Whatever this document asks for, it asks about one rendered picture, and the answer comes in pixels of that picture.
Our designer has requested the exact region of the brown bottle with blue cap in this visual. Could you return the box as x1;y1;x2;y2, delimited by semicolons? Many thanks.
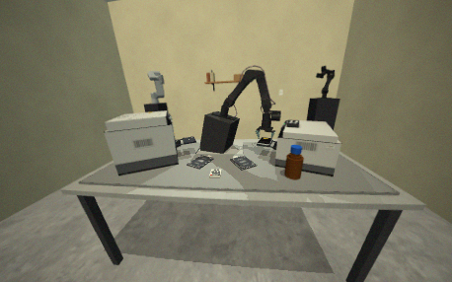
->
284;145;304;179

